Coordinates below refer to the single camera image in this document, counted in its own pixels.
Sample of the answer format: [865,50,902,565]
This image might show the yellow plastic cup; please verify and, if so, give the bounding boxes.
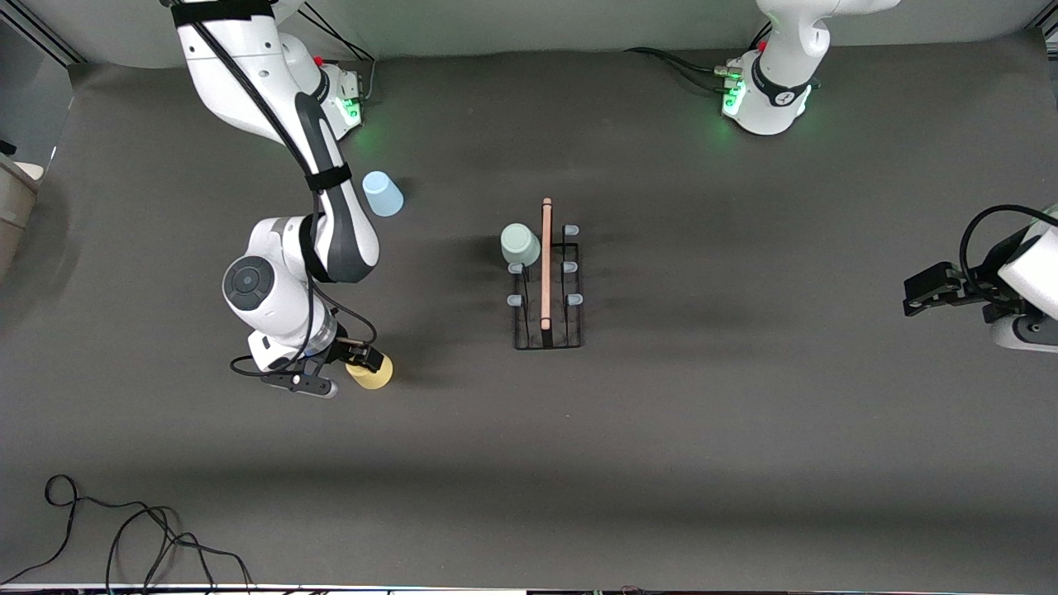
[346,357,394,391]

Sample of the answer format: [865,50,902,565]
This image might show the pale green plastic cup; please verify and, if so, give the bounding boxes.
[500,223,542,267]

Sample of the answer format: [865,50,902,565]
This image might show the black wire cup holder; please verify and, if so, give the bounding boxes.
[506,197,585,350]

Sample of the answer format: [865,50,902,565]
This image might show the light blue plastic cup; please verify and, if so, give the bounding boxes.
[362,170,405,218]

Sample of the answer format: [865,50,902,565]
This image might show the dark grey table mat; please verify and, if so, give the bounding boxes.
[0,31,1058,589]

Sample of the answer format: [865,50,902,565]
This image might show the beige box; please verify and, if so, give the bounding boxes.
[0,153,44,278]

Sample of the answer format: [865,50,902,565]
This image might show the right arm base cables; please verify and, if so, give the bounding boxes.
[298,4,378,98]

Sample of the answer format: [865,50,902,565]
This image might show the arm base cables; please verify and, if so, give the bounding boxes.
[298,4,378,98]
[624,47,738,93]

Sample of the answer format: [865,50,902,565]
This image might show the loose black cable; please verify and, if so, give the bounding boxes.
[0,474,257,589]

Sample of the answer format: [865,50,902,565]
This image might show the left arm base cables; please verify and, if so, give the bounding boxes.
[624,47,738,93]

